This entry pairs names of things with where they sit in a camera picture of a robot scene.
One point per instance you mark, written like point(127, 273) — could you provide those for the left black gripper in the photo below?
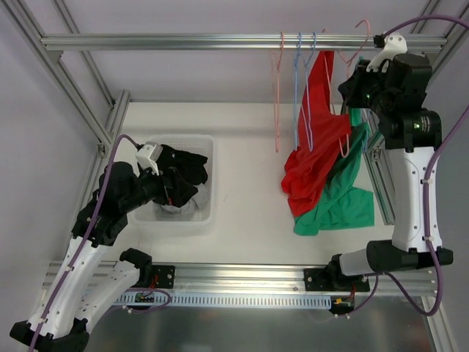
point(170, 187)

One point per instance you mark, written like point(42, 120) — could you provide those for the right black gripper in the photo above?
point(352, 89)

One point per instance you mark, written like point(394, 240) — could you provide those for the black tank top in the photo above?
point(190, 167)

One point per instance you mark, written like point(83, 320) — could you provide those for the grey tank top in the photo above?
point(196, 202)

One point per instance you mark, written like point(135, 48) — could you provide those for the red tank top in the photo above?
point(306, 172)

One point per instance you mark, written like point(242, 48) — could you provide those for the blue hanger with black top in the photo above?
point(307, 110)

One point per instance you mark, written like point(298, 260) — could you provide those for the blue hanger with grey top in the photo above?
point(295, 91)

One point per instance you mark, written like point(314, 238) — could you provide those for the pink wire hanger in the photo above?
point(275, 60)

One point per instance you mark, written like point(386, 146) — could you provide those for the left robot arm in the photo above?
point(66, 318)

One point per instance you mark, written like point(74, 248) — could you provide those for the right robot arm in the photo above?
point(395, 92)

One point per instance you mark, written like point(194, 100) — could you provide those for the green tank top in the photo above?
point(342, 206)

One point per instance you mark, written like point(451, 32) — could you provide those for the white plastic basket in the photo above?
point(153, 217)

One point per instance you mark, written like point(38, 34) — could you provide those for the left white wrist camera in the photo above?
point(148, 156)

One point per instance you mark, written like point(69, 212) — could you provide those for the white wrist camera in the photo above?
point(390, 45)
point(148, 156)

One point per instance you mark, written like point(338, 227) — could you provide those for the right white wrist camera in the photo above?
point(390, 45)

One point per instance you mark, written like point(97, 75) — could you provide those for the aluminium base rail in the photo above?
point(263, 279)

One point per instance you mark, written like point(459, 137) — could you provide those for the white slotted cable duct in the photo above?
point(231, 300)

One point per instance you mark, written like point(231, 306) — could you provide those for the aluminium hanging rail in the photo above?
point(209, 42)

